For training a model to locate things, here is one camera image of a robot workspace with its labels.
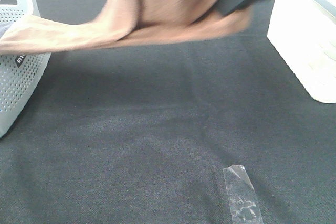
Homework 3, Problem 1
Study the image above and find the brown microfibre towel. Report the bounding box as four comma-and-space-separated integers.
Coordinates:
1, 0, 250, 54

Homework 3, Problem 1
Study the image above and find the dark grey towel in basket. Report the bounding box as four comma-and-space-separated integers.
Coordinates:
0, 23, 13, 37

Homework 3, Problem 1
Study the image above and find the white plastic storage bin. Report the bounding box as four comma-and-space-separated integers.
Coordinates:
267, 0, 335, 103

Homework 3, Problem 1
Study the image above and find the black table cloth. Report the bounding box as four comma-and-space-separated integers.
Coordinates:
1, 0, 335, 223

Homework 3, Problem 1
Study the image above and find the clear tape strip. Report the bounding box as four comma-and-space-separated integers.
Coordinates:
223, 165, 264, 224

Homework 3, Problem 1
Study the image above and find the grey perforated laundry basket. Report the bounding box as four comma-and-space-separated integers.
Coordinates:
1, 0, 51, 136

